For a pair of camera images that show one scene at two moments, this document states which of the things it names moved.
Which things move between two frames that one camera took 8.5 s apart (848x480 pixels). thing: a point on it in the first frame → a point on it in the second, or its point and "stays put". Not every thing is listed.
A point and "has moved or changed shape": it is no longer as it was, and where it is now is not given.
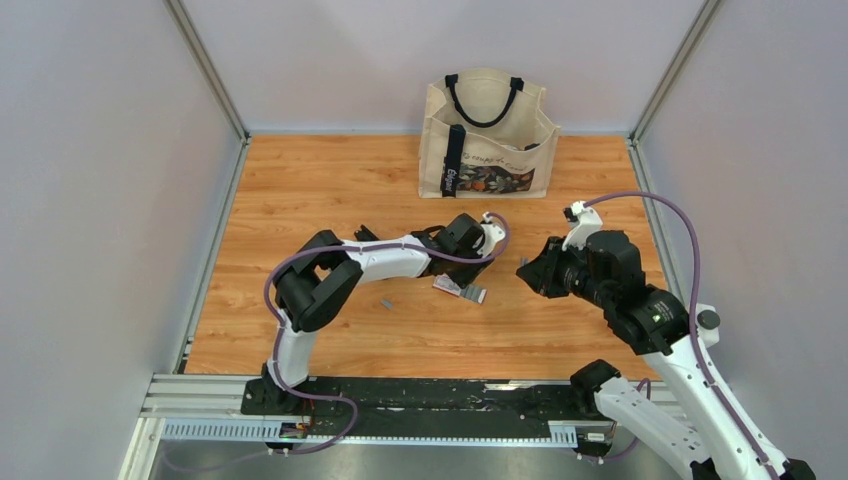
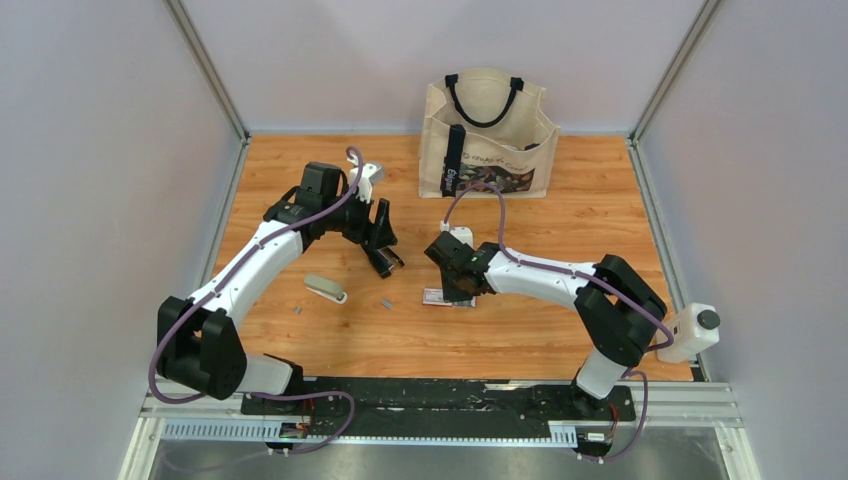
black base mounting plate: [343, 408] stays put
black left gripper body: [465, 272] → [357, 228]
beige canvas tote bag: [485, 135] stays put
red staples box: [473, 293] has moved or changed shape
